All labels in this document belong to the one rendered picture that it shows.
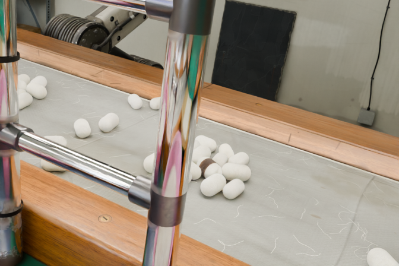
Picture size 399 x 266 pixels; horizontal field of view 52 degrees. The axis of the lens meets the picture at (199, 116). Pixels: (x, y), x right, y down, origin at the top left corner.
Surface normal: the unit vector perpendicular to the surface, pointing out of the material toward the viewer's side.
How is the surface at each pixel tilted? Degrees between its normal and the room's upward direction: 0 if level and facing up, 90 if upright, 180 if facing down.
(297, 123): 0
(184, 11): 90
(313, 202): 0
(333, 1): 90
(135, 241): 0
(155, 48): 90
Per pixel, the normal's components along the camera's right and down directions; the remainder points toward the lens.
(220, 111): -0.22, -0.46
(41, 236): -0.46, 0.27
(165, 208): -0.01, 0.37
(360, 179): 0.14, -0.92
